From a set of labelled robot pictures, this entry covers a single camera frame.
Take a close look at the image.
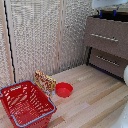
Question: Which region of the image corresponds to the red round bowl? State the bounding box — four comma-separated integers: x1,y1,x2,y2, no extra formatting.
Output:
54,82,74,99

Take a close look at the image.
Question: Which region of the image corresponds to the patterned yellow red box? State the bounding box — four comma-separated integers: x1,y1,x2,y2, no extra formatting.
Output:
34,70,57,98

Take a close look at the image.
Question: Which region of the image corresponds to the perforated beige screen panel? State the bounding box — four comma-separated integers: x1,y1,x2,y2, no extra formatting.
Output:
0,0,15,90
5,0,64,83
59,0,99,73

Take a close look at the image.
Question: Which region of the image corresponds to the brown drawer cabinet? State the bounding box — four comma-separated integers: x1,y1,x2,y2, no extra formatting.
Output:
83,14,128,81

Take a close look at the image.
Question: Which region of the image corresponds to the red basket with blue rim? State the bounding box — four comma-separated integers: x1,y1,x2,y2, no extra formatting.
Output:
0,79,58,128

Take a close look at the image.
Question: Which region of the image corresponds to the blue block with black pad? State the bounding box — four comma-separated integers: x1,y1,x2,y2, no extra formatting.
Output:
113,9,118,18
98,9,104,19

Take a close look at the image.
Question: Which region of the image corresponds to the black box on cabinet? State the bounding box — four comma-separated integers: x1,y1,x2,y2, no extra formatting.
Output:
101,7,115,20
116,7,128,22

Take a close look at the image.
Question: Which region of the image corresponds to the silver drawer handle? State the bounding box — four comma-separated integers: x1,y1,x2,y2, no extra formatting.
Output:
90,32,120,43
95,54,121,67

